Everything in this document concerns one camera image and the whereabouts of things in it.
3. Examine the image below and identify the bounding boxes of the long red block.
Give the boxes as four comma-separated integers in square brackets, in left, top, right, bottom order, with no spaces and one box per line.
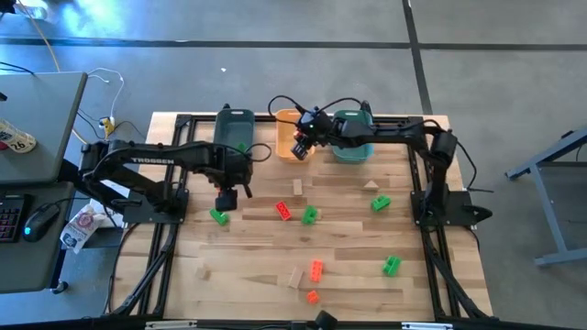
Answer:
[274,200,294,222]

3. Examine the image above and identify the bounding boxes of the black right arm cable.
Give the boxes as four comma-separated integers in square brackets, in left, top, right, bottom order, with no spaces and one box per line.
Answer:
[267,94,371,127]

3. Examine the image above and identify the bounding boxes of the white packet with number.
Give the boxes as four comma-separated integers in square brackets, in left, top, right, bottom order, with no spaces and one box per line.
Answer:
[0,117,38,155]

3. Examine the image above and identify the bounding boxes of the small black device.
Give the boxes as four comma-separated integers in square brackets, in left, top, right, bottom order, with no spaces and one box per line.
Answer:
[314,310,338,330]

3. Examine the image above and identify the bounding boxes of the white printed snack bag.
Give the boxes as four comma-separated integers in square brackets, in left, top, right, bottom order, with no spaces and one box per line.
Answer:
[59,203,106,256]

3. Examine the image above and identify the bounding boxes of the black keyboard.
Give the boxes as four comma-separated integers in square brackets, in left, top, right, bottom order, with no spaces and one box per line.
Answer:
[0,194,27,243]

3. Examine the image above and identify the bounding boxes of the dark grey desk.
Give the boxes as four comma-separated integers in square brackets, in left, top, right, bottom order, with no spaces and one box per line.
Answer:
[0,181,77,294]

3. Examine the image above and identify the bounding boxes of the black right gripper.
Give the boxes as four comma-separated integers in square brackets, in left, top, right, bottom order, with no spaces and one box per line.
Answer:
[291,108,334,161]

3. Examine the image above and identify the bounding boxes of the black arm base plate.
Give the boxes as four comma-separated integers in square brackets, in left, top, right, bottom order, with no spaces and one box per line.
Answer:
[410,190,479,227]
[119,188,190,226]

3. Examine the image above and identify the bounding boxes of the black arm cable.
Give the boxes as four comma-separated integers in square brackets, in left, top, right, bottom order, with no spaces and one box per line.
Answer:
[247,141,273,163]
[267,94,371,127]

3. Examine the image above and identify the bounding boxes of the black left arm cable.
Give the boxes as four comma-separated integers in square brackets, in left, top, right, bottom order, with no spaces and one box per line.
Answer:
[247,141,273,163]

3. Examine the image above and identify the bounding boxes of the white printed paper sheet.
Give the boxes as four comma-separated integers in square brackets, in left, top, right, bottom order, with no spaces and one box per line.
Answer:
[89,179,126,229]

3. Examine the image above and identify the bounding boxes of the teal plastic bin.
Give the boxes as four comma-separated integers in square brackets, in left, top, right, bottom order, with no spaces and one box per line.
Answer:
[332,108,375,165]

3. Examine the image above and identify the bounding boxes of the silver table clamp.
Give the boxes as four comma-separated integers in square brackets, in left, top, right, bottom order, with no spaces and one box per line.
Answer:
[144,320,198,330]
[401,322,454,330]

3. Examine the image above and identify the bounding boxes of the white floor cable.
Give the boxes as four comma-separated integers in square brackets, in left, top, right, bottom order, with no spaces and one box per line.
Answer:
[86,67,126,121]

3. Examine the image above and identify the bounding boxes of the black computer mouse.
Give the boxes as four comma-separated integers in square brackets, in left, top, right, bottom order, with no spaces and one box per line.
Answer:
[21,203,61,243]

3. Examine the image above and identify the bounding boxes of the yellow floor cable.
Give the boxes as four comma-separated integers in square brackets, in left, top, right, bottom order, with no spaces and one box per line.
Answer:
[17,2,61,73]

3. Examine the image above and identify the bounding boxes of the light grey desk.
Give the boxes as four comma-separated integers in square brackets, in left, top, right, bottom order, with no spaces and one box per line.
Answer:
[0,71,89,185]

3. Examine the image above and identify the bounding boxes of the orange plastic bin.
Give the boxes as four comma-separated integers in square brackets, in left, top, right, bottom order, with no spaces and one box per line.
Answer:
[274,108,316,164]

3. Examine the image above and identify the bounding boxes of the grey-blue plastic bin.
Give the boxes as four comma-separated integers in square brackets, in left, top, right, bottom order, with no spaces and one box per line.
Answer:
[212,108,256,163]

